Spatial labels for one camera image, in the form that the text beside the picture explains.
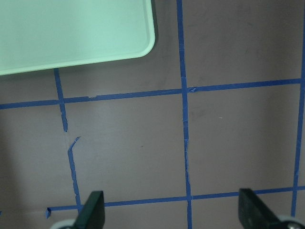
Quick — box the mint green tray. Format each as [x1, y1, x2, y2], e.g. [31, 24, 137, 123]
[0, 0, 155, 75]

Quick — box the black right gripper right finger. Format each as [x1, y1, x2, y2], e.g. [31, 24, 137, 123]
[239, 188, 285, 229]

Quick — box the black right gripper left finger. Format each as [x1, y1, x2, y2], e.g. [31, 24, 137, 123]
[73, 191, 105, 229]

